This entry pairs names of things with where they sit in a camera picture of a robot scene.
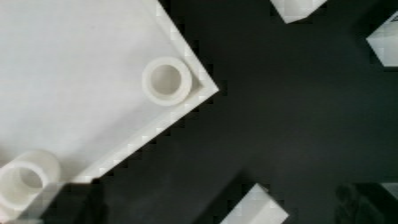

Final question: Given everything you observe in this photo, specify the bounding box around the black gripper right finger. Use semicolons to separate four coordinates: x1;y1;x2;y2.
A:
334;183;398;224

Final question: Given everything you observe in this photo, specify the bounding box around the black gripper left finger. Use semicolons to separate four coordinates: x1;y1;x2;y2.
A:
41;183;108;224

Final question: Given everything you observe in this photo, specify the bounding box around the white square tabletop part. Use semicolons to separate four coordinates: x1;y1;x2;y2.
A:
0;0;216;224

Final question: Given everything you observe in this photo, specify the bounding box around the white table leg with tag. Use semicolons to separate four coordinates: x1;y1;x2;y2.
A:
270;0;327;23

